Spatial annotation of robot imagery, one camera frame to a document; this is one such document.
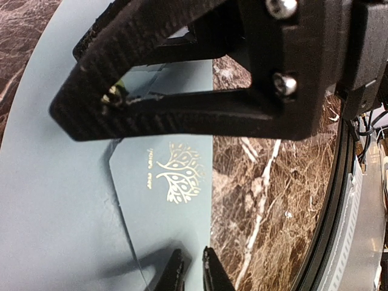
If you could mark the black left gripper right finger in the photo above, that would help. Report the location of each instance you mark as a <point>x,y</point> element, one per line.
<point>214,275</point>

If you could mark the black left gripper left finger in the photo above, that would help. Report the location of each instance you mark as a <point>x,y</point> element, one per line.
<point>172,277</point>

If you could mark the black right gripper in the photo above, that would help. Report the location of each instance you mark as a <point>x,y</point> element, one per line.
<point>354,52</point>

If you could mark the light blue paper envelope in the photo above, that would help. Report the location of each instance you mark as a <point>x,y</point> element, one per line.
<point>103,215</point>

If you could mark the round green gold seal sticker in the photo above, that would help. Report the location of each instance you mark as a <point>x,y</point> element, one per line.
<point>115,95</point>

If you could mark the white slotted cable duct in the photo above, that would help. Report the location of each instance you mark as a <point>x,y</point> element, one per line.
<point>343,246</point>

